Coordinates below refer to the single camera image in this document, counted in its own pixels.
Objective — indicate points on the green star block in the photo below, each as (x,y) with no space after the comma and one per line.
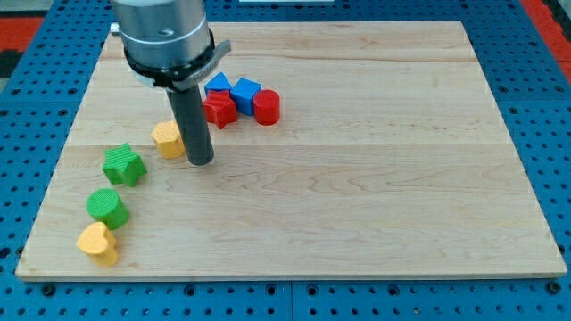
(123,166)

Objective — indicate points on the yellow hexagon block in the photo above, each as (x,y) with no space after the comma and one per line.
(167,139)

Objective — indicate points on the blue pentagon block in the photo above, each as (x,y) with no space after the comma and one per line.
(218,83)

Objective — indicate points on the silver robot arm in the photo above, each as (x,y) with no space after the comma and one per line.
(169,44)

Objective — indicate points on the blue cube block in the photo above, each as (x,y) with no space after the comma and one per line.
(243,93)

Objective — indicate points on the green cylinder block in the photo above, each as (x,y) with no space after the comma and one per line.
(106,206)

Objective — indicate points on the yellow heart block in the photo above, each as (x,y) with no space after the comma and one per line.
(98,243)

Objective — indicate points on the light wooden board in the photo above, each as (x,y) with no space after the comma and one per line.
(390,161)

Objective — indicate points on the red star block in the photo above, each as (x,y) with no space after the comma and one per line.
(220,108)

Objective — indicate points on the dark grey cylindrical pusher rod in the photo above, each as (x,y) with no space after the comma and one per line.
(190,116)

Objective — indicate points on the red cylinder block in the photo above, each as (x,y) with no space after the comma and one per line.
(266,104)

